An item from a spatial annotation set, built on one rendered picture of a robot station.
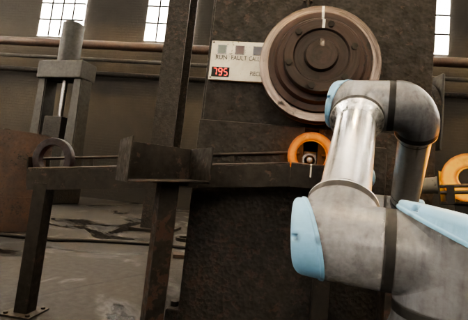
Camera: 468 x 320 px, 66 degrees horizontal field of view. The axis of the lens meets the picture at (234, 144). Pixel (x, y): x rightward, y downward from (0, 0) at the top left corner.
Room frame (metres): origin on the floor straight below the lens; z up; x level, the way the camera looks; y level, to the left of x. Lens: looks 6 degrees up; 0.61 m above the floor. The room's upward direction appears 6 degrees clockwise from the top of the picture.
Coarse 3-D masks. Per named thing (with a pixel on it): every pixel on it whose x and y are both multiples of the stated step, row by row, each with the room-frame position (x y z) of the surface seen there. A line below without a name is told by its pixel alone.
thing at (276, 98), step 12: (300, 12) 1.40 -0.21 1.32; (312, 12) 1.39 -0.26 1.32; (336, 12) 1.38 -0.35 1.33; (348, 12) 1.37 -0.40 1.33; (276, 24) 1.41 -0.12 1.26; (360, 24) 1.36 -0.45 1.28; (372, 36) 1.36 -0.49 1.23; (264, 48) 1.42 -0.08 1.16; (372, 48) 1.36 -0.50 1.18; (264, 60) 1.42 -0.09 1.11; (264, 72) 1.42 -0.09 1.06; (372, 72) 1.36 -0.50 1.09; (264, 84) 1.41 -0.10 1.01; (276, 96) 1.41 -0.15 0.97; (288, 108) 1.40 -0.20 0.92; (312, 120) 1.39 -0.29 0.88; (324, 120) 1.38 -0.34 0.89
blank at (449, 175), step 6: (456, 156) 1.17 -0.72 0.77; (462, 156) 1.16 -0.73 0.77; (450, 162) 1.18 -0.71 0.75; (456, 162) 1.17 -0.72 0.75; (462, 162) 1.15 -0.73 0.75; (444, 168) 1.19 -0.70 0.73; (450, 168) 1.18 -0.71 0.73; (456, 168) 1.17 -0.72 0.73; (462, 168) 1.16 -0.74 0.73; (444, 174) 1.19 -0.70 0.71; (450, 174) 1.18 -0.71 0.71; (456, 174) 1.17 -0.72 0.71; (444, 180) 1.19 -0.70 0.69; (450, 180) 1.18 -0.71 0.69; (456, 180) 1.17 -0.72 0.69; (456, 198) 1.16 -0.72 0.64; (462, 198) 1.15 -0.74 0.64
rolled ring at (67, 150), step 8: (40, 144) 1.57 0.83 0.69; (48, 144) 1.57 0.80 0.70; (56, 144) 1.56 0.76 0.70; (64, 144) 1.56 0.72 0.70; (40, 152) 1.57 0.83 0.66; (64, 152) 1.55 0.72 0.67; (72, 152) 1.57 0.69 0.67; (32, 160) 1.58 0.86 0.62; (40, 160) 1.58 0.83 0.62; (64, 160) 1.55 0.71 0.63; (72, 160) 1.56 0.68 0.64
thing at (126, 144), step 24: (120, 144) 1.22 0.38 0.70; (144, 144) 1.28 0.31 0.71; (120, 168) 1.17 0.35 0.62; (144, 168) 1.28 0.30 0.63; (168, 168) 1.32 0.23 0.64; (192, 168) 1.32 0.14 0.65; (168, 192) 1.19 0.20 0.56; (168, 216) 1.19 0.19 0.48; (168, 240) 1.20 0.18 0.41; (168, 264) 1.20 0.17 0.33; (144, 288) 1.22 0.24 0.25; (144, 312) 1.19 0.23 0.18
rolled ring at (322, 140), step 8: (304, 136) 1.41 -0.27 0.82; (312, 136) 1.41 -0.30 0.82; (320, 136) 1.40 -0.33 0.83; (296, 144) 1.41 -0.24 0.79; (320, 144) 1.43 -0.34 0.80; (328, 144) 1.40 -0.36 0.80; (288, 152) 1.42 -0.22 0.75; (296, 152) 1.42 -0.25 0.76; (288, 160) 1.42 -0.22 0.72; (296, 160) 1.41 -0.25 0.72
